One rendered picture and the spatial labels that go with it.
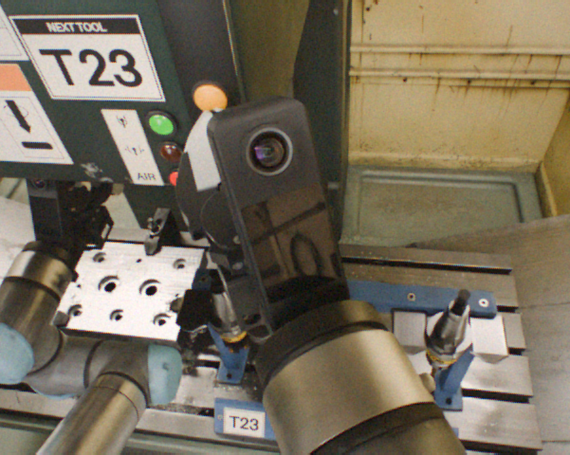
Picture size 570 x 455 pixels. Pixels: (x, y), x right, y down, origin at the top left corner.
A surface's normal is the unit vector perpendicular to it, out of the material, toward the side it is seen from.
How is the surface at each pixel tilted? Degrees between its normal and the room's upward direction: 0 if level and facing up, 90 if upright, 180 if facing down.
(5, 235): 24
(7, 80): 90
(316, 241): 61
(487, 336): 0
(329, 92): 90
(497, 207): 0
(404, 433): 14
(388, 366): 31
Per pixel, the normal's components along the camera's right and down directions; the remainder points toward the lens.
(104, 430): 0.72, -0.59
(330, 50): -0.15, 0.77
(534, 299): -0.47, -0.61
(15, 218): 0.33, -0.55
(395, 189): -0.08, -0.63
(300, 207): 0.27, 0.31
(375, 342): 0.43, -0.71
